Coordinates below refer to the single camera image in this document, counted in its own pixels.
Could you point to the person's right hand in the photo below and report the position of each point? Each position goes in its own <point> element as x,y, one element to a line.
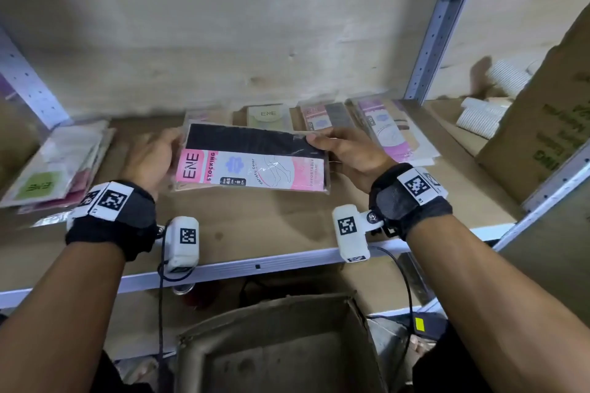
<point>359,153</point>

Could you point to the black stocking packet pink label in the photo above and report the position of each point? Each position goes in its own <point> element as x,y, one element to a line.
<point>258,162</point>

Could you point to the perforated metal shelf rail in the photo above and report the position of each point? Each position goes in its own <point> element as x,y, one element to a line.
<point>548,190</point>

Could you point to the person's right thumb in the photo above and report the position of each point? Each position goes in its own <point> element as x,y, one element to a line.
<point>325,141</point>

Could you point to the person's right forearm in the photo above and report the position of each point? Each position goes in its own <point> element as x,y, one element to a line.
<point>488,310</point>

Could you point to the black device with yellow label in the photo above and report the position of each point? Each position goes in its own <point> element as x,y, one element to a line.
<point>426,326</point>

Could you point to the white metal shelf rail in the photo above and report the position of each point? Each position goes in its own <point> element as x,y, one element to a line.
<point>258,266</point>

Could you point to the large printed cardboard box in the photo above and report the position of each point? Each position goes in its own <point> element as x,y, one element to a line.
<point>548,121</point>

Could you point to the open worn cardboard box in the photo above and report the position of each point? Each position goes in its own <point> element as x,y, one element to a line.
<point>276,346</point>

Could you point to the person's left forearm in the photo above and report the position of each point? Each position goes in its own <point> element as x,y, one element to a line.
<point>60,314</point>

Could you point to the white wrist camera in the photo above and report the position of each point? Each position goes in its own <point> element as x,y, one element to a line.
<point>182,243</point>
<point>350,231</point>

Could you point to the person's left thumb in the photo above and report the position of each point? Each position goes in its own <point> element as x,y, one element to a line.
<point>171,135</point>

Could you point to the purple label stocking packet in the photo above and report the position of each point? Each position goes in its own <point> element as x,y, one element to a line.
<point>392,130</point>

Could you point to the perforated metal shelf upright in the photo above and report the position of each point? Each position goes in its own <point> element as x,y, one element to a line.
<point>442,19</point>
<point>27,84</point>

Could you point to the stack of white paper cups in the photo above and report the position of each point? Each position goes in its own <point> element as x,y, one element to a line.
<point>479,118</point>
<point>509,75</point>

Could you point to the pink and grey stocking packet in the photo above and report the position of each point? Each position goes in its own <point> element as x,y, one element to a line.
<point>325,116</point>

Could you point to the cream label stocking packet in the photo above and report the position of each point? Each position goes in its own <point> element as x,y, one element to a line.
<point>268,116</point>

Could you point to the pale pink stocking packet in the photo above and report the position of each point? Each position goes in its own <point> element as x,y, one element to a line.
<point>205,116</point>

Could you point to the stack of green label packets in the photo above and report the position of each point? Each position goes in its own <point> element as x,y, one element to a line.
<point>55,167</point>

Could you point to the person's left hand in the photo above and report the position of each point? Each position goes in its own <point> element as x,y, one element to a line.
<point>150,160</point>

